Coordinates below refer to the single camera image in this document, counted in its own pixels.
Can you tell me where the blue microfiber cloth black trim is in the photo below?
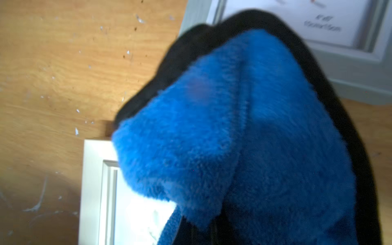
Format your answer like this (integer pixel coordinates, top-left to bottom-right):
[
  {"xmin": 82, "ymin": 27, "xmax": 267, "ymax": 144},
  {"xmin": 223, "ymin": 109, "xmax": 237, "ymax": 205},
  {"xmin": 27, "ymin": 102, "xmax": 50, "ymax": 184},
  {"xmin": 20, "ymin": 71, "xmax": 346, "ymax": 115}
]
[{"xmin": 112, "ymin": 10, "xmax": 382, "ymax": 245}]

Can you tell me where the white picture frame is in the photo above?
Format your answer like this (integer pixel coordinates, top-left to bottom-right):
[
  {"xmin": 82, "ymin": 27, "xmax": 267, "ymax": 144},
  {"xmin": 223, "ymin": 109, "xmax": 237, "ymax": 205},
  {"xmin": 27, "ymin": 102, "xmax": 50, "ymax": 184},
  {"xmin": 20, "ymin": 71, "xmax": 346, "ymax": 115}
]
[{"xmin": 78, "ymin": 139, "xmax": 176, "ymax": 245}]

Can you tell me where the grey-green picture frame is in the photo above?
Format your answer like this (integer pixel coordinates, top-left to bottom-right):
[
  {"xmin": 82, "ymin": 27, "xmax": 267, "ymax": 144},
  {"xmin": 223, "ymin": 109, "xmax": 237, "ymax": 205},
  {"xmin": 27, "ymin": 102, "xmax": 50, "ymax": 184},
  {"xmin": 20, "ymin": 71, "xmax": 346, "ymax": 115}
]
[{"xmin": 180, "ymin": 1, "xmax": 392, "ymax": 105}]

